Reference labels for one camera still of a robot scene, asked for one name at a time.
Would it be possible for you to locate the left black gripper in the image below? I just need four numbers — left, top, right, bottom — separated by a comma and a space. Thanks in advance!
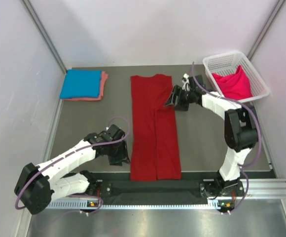
107, 139, 130, 166

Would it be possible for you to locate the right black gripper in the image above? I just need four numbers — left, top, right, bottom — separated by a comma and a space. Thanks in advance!
164, 85, 195, 112

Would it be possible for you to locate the red t-shirt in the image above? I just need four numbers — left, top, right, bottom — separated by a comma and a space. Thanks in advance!
130, 74, 181, 181

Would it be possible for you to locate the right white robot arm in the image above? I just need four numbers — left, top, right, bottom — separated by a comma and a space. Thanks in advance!
165, 74, 261, 199

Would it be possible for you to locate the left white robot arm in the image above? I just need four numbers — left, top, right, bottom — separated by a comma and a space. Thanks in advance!
14, 124, 130, 215

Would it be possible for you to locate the white plastic basket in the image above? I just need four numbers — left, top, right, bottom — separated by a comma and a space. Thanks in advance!
203, 51, 270, 103

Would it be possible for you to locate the magenta t-shirt in basket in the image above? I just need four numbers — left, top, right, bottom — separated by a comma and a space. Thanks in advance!
212, 66, 253, 100

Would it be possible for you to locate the salmon pink folded t-shirt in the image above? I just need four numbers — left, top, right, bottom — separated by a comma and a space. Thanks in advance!
66, 71, 108, 101

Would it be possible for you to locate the blue folded t-shirt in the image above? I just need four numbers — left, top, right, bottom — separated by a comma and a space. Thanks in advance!
60, 69, 102, 99

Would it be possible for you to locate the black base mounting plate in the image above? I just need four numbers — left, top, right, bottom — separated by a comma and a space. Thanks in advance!
86, 172, 244, 198

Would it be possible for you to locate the grey slotted cable duct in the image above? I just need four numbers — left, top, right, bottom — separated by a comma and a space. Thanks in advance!
45, 199, 235, 210

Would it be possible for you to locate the aluminium frame rail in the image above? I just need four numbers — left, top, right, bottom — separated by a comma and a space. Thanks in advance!
24, 179, 286, 201

